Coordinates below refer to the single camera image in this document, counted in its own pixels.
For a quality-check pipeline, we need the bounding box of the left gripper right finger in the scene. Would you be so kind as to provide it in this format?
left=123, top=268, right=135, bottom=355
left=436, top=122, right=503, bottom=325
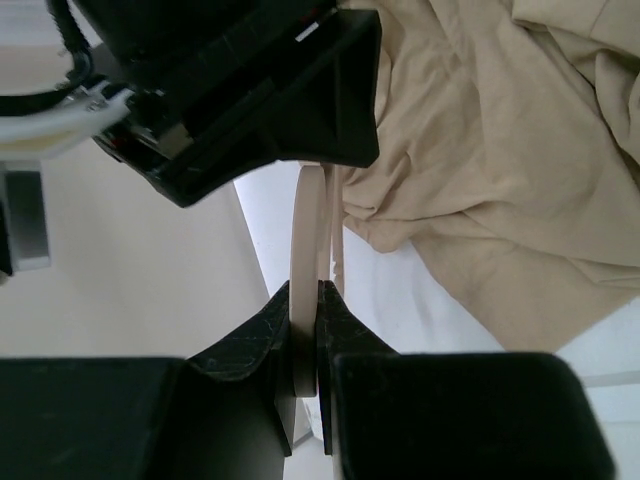
left=316, top=281, right=615, bottom=480

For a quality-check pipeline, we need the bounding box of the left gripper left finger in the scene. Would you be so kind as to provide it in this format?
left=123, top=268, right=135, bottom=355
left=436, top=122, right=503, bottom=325
left=1, top=287, right=295, bottom=479

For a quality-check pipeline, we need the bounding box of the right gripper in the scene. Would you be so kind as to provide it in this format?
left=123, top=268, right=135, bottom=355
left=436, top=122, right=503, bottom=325
left=78, top=1, right=381, bottom=207

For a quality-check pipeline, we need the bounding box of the wooden clothes hanger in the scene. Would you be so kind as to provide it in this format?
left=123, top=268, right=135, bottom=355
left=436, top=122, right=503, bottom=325
left=289, top=162, right=345, bottom=398

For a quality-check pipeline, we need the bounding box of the beige t shirt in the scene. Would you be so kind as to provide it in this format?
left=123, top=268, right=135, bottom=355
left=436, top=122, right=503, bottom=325
left=343, top=1, right=639, bottom=351

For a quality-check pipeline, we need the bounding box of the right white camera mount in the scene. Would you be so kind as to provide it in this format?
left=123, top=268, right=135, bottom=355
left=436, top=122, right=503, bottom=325
left=1, top=81, right=134, bottom=161

